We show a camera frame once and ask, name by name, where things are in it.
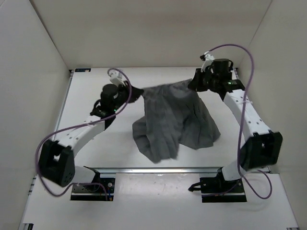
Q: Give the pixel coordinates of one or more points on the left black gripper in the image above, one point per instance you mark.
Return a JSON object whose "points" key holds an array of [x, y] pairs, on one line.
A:
{"points": [[135, 93]]}

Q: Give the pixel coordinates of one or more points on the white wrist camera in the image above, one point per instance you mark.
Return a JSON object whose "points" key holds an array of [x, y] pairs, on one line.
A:
{"points": [[207, 59], [116, 77]]}

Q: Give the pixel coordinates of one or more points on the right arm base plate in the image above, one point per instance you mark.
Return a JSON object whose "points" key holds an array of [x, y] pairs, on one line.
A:
{"points": [[228, 192]]}

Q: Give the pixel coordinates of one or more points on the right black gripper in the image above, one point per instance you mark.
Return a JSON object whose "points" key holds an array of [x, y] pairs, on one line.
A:
{"points": [[195, 85]]}

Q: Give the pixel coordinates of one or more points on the grey pleated skirt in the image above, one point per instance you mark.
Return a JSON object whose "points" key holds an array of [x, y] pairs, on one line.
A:
{"points": [[174, 115]]}

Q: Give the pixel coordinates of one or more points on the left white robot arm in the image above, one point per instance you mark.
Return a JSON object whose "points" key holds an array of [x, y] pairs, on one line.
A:
{"points": [[56, 161]]}

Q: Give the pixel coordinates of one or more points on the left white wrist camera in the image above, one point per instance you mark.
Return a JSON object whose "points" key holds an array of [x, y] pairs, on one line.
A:
{"points": [[116, 77]]}

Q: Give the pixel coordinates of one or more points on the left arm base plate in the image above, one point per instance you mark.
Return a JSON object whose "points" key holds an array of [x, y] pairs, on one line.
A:
{"points": [[95, 192]]}

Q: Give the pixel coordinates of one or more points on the blue table label left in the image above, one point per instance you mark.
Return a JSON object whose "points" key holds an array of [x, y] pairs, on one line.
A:
{"points": [[82, 70]]}

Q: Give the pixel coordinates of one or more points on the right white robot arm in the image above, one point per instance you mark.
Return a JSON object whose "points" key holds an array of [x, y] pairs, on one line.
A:
{"points": [[262, 145]]}

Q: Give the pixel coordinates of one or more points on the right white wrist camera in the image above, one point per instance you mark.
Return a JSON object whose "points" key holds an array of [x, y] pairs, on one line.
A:
{"points": [[207, 59]]}

